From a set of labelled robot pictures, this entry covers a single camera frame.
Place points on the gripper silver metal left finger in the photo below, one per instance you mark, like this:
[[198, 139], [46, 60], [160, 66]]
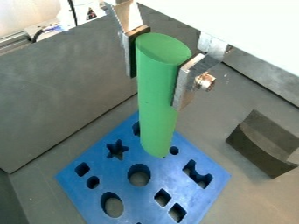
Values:
[[132, 27]]

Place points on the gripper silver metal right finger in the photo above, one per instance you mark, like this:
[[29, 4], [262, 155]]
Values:
[[194, 73]]

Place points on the green oval cylinder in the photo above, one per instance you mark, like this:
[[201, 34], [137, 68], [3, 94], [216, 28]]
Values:
[[160, 54]]

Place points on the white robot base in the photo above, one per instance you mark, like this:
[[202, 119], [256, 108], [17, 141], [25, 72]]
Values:
[[76, 12]]

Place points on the grey panel right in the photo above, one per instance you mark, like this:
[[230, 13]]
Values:
[[262, 30]]

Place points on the dark grey curved block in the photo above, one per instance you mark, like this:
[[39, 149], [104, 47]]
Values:
[[265, 143]]

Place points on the blue shape sorter board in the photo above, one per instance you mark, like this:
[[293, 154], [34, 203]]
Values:
[[120, 185]]

